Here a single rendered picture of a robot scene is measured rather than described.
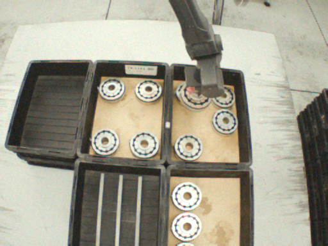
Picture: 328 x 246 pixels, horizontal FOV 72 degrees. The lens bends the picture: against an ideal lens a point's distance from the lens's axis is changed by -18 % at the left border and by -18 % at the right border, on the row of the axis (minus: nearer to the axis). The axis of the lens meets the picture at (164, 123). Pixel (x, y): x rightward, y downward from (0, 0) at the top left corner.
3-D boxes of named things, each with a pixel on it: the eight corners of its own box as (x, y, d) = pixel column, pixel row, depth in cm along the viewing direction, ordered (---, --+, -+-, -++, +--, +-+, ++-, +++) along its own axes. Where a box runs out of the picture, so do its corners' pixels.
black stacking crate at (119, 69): (98, 76, 112) (94, 60, 102) (166, 79, 113) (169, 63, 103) (83, 166, 96) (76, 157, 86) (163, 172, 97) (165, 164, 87)
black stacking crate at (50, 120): (38, 75, 111) (30, 61, 101) (97, 76, 112) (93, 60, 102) (16, 157, 95) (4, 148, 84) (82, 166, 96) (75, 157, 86)
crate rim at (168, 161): (169, 66, 105) (170, 62, 103) (241, 73, 106) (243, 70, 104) (165, 166, 88) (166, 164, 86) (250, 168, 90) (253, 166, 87)
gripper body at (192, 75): (220, 89, 76) (227, 76, 70) (186, 88, 75) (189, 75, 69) (217, 70, 79) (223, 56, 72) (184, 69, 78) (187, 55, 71)
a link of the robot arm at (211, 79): (218, 30, 59) (184, 37, 62) (225, 70, 55) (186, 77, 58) (227, 57, 70) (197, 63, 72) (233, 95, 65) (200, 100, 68)
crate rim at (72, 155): (31, 63, 102) (29, 59, 100) (94, 63, 104) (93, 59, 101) (6, 150, 86) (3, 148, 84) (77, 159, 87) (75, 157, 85)
